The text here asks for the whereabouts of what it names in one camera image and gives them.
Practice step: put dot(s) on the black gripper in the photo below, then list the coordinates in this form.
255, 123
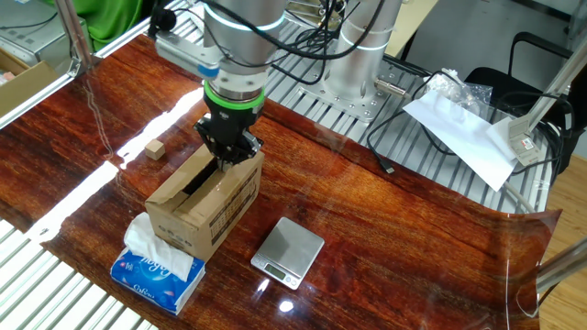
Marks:
234, 121

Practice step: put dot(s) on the brown cardboard box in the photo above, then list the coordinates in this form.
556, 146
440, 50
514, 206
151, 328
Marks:
215, 201

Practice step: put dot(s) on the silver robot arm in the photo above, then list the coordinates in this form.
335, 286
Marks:
243, 41

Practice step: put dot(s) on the cardboard storage box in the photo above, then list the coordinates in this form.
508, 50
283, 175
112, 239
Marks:
27, 84

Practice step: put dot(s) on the small wooden cube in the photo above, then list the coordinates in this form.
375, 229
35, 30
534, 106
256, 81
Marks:
155, 150

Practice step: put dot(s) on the silver digital scale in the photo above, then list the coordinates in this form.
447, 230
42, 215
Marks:
289, 247

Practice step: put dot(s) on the white tissue sheet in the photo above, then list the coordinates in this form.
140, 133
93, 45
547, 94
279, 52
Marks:
151, 245

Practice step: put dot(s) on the wood grain table mat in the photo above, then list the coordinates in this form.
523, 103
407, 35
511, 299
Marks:
367, 206

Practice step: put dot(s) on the blue tissue pack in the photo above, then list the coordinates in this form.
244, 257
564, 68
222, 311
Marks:
151, 286

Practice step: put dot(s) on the person in green shirt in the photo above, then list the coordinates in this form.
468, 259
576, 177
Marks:
110, 18

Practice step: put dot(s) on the beige desk panel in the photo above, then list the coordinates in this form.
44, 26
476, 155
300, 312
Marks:
413, 23

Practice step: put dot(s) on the grey computer case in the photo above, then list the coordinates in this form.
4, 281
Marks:
27, 36

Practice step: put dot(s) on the white paper sheet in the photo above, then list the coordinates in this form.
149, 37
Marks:
458, 133

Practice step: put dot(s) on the clear plastic bag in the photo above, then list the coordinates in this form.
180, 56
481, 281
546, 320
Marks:
463, 94

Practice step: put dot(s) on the black office chair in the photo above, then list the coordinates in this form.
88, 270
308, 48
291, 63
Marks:
513, 89

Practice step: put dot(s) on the white labelled device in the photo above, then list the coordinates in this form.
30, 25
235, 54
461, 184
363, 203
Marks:
523, 142

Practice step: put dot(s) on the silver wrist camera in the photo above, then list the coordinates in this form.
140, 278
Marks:
183, 52

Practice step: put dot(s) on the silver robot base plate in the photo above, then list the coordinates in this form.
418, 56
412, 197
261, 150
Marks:
348, 107

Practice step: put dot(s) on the aluminium frame post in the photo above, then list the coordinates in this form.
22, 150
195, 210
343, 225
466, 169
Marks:
73, 32
564, 266

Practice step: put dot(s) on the aluminium stand post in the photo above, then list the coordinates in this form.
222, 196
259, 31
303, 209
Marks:
557, 84

